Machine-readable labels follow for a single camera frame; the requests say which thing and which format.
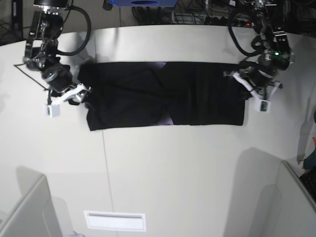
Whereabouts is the black power strip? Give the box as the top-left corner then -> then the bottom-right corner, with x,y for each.
204,15 -> 252,27

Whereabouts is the black graphic T-shirt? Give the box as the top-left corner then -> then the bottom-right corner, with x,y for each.
78,62 -> 245,131

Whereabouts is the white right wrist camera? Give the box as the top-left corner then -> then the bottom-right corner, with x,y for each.
43,104 -> 60,118

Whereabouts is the left grey partition panel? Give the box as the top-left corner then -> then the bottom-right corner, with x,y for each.
0,174 -> 63,237

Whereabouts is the teal and orange tool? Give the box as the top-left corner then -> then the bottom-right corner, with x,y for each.
302,149 -> 316,170

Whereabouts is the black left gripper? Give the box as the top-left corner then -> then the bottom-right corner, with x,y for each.
223,63 -> 283,99

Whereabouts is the black keyboard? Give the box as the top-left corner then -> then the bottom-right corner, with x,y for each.
300,169 -> 316,200

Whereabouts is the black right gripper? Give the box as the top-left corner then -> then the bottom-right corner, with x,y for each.
41,64 -> 91,105

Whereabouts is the grey partition panel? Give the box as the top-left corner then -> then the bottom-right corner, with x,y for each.
272,161 -> 316,237
0,174 -> 63,237

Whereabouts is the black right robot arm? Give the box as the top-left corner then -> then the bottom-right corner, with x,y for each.
23,0 -> 92,105

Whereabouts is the blue box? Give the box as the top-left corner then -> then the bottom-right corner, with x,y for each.
110,0 -> 178,7

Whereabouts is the right grey partition panel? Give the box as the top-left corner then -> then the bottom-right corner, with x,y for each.
272,161 -> 316,237

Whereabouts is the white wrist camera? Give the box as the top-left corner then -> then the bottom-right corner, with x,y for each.
43,104 -> 60,118
254,99 -> 271,113

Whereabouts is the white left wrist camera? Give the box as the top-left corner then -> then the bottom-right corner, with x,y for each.
254,99 -> 271,113

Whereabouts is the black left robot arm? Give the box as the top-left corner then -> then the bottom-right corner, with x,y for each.
227,0 -> 293,101

